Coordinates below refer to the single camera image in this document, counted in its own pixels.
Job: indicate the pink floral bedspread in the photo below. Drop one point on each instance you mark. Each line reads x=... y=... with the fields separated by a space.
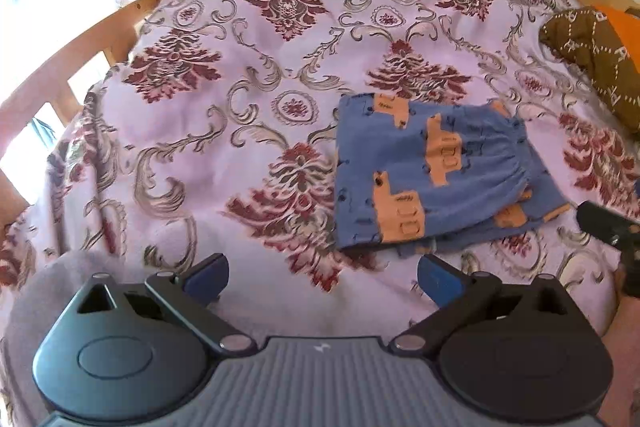
x=200 y=132

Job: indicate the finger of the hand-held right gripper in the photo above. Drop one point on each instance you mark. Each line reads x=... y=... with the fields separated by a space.
x=600 y=219

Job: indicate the blue pants with orange print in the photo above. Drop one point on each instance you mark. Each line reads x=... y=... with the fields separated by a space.
x=450 y=187

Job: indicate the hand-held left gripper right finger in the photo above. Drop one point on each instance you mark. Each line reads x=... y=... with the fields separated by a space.
x=440 y=281

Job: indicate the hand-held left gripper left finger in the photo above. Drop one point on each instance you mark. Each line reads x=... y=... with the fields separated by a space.
x=207 y=278

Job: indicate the brown and orange printed pillow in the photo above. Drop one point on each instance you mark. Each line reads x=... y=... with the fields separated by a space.
x=595 y=57

